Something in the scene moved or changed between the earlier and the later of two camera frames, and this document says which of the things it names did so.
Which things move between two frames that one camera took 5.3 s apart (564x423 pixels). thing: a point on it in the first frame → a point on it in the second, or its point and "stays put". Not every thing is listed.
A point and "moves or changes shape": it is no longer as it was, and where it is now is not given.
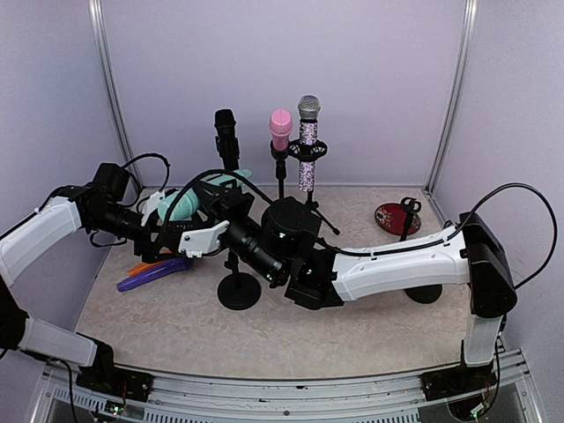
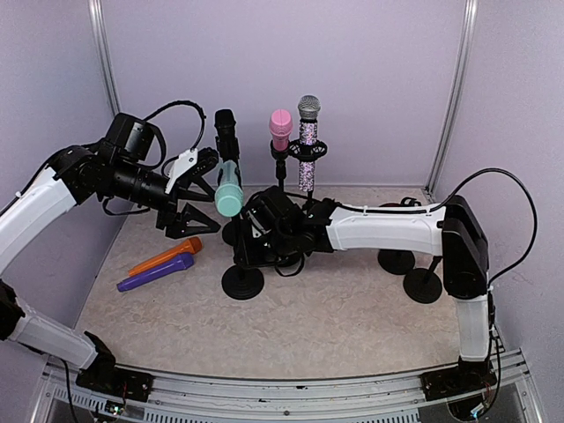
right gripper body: [239, 203] → [275, 249]
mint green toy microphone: [188, 203] moves or changes shape
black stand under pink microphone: [280, 156] stays put
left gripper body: [141, 246] → [168, 218]
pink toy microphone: [281, 126] stays put
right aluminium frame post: [463, 80] stays put
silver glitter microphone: [308, 111] stays put
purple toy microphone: [153, 272] stays put
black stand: [425, 294] stays put
